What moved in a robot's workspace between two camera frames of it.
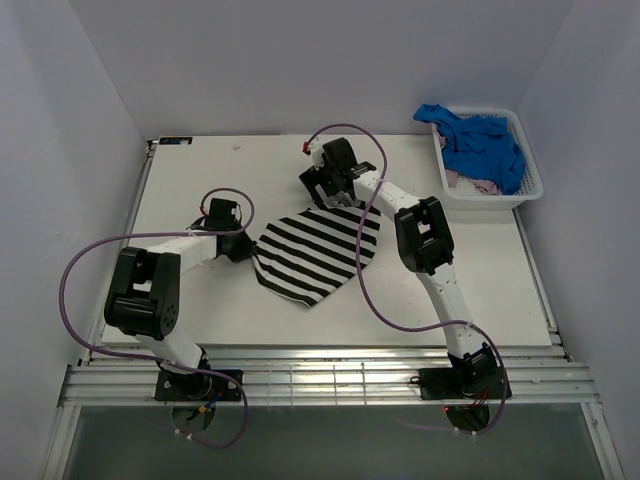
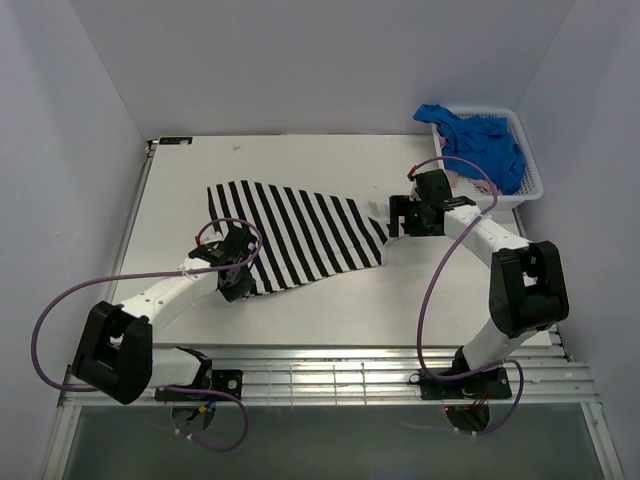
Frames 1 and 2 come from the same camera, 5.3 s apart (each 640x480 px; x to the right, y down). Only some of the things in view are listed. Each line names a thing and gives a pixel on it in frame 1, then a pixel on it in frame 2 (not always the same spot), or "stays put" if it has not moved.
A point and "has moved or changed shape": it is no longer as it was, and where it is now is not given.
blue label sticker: (174, 140) stays put
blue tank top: (478, 147) stays put
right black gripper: (312, 178) → (402, 205)
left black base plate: (170, 386) stays put
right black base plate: (450, 383) stays put
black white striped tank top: (304, 255) has moved or changed shape
